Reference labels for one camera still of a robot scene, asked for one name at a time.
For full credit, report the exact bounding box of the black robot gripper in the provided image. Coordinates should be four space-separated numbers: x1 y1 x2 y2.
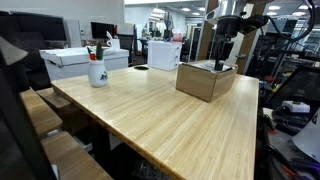
212 36 234 71

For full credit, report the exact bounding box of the brown cardboard box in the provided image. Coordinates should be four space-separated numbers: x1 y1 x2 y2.
176 60 238 102

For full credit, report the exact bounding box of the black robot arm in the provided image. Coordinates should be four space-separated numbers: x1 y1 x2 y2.
205 0 316 71

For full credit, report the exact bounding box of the white cabinet box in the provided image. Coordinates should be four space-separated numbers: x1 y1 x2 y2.
147 41 182 71

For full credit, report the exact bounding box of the white storage box with lid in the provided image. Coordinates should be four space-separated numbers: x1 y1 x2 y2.
39 47 129 81

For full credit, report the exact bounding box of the white device on side table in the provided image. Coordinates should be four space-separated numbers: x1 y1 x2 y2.
282 101 310 113

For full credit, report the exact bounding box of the black computer monitor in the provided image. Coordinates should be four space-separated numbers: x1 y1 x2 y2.
91 22 114 39

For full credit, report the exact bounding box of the white ceramic pen cup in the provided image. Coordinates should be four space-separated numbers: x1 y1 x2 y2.
88 60 108 87

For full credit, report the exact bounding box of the wooden bench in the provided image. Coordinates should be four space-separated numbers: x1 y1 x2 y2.
20 88 112 180

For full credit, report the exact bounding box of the black table cable grommet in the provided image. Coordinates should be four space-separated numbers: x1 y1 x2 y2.
134 66 149 71

